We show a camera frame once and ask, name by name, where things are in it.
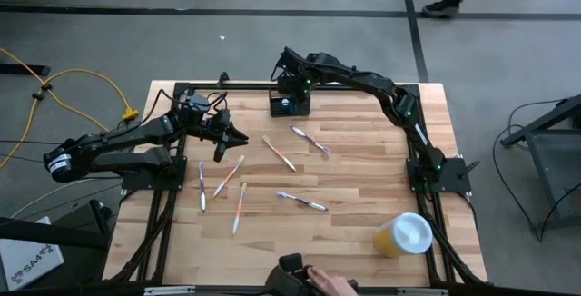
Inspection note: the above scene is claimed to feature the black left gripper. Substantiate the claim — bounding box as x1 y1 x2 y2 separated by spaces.
194 108 251 164

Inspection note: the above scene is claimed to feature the purple and white toothbrush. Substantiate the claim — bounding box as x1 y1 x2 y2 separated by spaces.
198 161 207 213
276 191 330 212
290 125 331 154

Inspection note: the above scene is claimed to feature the black handheld device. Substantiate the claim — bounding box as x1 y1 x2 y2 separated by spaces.
264 252 319 296

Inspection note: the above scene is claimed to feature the person's hand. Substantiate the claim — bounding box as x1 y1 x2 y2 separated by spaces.
306 266 359 296

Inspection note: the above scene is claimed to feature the yellow container white lid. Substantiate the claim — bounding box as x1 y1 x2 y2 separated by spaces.
372 212 435 260

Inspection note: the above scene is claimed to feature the black base lever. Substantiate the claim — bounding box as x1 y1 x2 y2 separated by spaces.
457 159 481 180

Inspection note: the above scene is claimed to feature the black equipment stand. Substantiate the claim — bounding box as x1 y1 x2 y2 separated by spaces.
0 198 113 288

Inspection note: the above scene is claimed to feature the black floor bar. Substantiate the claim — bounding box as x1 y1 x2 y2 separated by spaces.
0 63 52 77

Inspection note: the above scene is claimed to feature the white printed box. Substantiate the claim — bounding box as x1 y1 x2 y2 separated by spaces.
0 215 65 292

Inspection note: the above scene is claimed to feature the black metal cart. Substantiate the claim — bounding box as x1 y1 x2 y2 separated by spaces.
498 92 581 232

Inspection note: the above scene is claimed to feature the black wire toothbrush caddy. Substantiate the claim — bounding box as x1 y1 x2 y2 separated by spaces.
268 87 312 118

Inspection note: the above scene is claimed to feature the black aluminium table frame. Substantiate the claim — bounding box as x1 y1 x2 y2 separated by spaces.
103 80 490 288

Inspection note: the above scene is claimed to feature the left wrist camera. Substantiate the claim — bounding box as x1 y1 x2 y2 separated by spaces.
183 94 213 116

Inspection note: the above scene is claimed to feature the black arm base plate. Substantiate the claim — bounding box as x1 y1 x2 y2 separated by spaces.
406 156 474 194
121 155 188 192

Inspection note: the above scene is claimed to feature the yellow extension cable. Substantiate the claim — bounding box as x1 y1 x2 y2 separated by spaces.
0 45 140 171

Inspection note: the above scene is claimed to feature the silver aluminium bracket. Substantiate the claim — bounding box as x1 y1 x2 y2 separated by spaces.
396 287 451 296
143 285 197 296

